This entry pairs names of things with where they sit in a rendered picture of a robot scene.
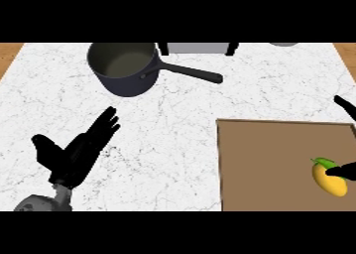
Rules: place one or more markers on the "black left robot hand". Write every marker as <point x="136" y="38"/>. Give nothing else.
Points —
<point x="80" y="150"/>

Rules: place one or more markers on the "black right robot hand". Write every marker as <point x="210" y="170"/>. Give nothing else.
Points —
<point x="351" y="170"/>

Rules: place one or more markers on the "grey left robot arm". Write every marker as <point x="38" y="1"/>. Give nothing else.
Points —
<point x="43" y="201"/>

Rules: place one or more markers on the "yellow lemon with green leaf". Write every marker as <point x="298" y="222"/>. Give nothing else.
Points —
<point x="331" y="183"/>

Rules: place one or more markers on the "brown tray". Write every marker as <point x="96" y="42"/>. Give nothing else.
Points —
<point x="282" y="165"/>

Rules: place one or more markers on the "dark blue pot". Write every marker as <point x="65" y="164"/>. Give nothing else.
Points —
<point x="128" y="67"/>

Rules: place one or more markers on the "grey appliance with black legs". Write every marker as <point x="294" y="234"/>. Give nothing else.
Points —
<point x="196" y="48"/>

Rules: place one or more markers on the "grey round object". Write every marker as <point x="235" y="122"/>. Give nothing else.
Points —
<point x="283" y="44"/>

